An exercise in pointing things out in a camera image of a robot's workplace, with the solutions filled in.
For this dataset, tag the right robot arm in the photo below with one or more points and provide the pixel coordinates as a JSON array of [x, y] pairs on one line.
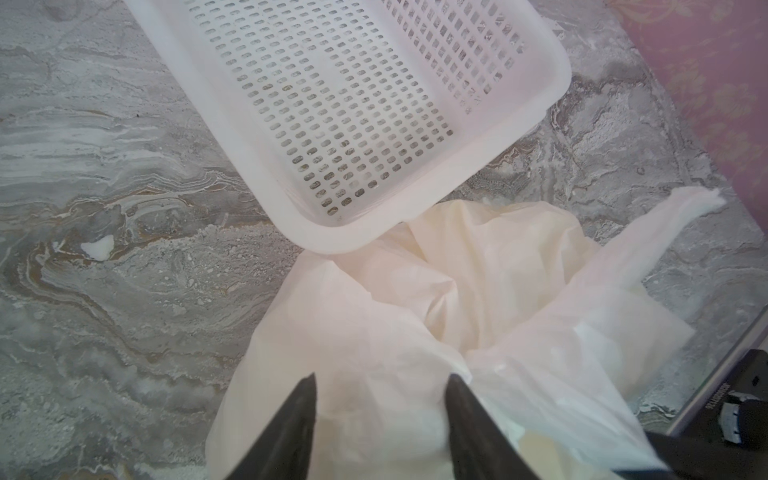
[[727, 437]]

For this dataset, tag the white perforated plastic basket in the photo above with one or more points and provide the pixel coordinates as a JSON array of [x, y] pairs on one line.
[[345, 118]]

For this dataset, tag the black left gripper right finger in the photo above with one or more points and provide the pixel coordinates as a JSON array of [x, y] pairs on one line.
[[479, 450]]

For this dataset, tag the white plastic bag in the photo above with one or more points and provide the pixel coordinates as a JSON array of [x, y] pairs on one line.
[[553, 332]]

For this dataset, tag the aluminium front rail frame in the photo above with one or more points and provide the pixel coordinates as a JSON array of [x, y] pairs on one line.
[[753, 338]]

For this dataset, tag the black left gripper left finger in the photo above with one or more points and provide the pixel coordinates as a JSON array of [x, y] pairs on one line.
[[283, 449]]

